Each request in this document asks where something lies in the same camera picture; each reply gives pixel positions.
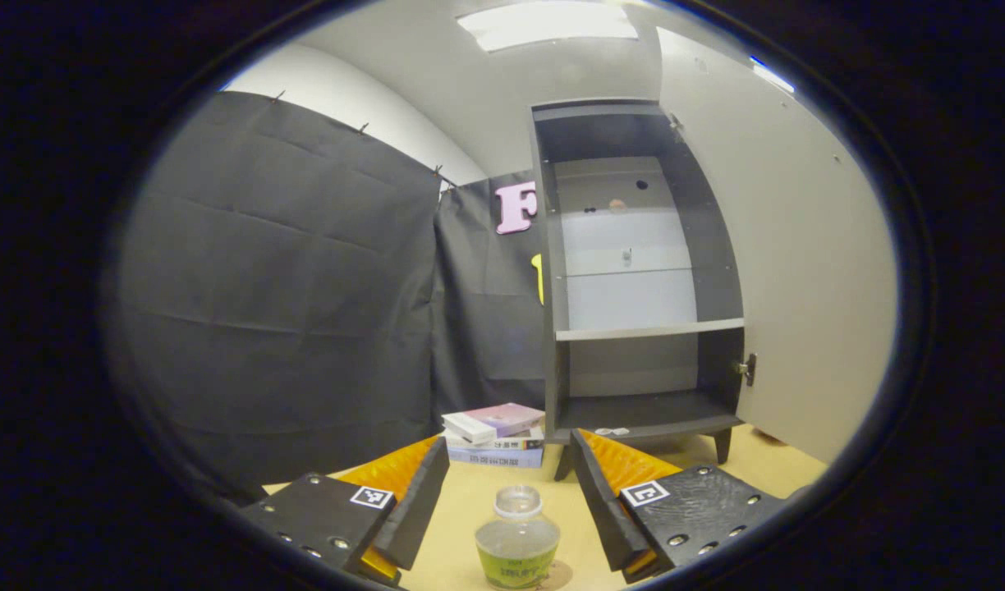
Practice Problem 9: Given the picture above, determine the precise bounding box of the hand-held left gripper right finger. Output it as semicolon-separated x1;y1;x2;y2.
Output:
571;429;791;584

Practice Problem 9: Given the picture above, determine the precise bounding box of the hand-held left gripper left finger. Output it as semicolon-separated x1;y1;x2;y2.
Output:
240;438;452;589

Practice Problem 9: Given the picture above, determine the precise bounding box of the green label plastic bottle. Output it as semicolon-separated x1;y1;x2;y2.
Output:
475;484;562;590

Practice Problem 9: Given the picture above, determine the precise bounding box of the grey cabinet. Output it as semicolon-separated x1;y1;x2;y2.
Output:
531;98;750;481

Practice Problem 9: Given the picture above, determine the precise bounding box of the white cabinet door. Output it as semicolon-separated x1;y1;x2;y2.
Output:
657;26;899;467

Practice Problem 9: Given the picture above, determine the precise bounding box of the blue book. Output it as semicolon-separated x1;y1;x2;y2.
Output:
447;446;544;469

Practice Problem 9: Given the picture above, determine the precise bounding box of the white book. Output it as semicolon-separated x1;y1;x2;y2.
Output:
445;428;546;452

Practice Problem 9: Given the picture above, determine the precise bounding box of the ceiling light panel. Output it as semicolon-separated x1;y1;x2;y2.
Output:
749;56;796;94
457;0;639;53

